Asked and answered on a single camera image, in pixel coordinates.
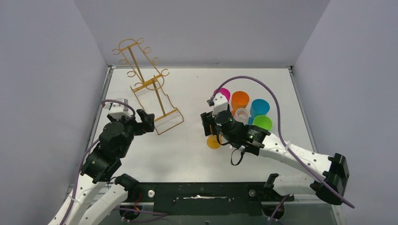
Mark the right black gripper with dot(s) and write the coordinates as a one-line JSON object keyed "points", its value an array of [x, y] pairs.
{"points": [[206, 123]]}

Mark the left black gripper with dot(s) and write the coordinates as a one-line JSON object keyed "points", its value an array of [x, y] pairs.
{"points": [[141, 123]]}

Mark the yellow-orange plastic wine glass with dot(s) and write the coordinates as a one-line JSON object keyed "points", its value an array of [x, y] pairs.
{"points": [[213, 141]]}

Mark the magenta plastic wine glass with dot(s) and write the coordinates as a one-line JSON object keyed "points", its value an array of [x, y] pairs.
{"points": [[224, 92]]}

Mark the clear wine glass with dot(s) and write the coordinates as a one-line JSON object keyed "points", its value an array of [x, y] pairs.
{"points": [[241, 115]]}

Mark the orange plastic wine glass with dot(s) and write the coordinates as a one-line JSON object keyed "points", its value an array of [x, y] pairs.
{"points": [[239, 99]]}

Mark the blue plastic wine glass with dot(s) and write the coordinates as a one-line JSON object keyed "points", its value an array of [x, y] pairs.
{"points": [[258, 107]]}

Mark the green plastic wine glass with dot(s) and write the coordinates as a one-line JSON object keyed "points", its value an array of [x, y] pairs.
{"points": [[263, 122]]}

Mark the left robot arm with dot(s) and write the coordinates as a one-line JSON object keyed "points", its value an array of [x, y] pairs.
{"points": [[100, 163]]}

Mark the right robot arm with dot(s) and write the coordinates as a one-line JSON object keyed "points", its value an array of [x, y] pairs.
{"points": [[323, 175]]}

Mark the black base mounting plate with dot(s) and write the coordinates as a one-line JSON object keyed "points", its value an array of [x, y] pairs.
{"points": [[208, 199]]}

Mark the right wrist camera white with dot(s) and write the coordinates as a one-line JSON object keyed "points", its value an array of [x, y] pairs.
{"points": [[219, 103]]}

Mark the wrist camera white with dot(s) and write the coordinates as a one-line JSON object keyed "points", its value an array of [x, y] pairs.
{"points": [[219, 103], [118, 108]]}

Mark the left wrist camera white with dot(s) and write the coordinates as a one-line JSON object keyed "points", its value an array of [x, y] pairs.
{"points": [[118, 108]]}

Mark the gold wire glass rack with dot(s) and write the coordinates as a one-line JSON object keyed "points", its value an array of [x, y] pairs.
{"points": [[149, 82]]}

